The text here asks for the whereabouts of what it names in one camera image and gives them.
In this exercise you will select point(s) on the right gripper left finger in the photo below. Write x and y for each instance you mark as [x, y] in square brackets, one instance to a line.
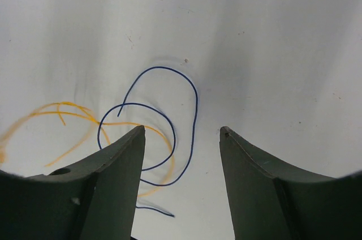
[93, 198]

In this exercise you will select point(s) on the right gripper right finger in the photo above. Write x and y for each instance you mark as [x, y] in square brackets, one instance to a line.
[272, 199]

